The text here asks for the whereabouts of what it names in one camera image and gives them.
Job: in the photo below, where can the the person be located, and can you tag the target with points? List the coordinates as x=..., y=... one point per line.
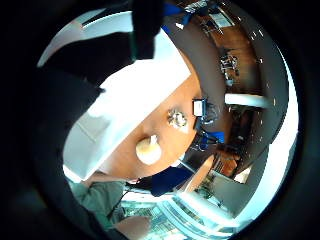
x=96, y=200

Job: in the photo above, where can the white monitor screen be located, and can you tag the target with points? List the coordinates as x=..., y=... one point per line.
x=198, y=107

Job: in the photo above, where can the cream round soft toy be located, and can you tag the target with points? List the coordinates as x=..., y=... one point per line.
x=148, y=150

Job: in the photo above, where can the blue office chair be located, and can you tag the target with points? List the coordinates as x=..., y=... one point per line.
x=173, y=10
x=213, y=137
x=168, y=180

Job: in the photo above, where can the white long ceiling lamp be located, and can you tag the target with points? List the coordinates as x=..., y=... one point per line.
x=246, y=100

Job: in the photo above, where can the grey metal equipment stand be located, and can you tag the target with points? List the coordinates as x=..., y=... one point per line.
x=229, y=65

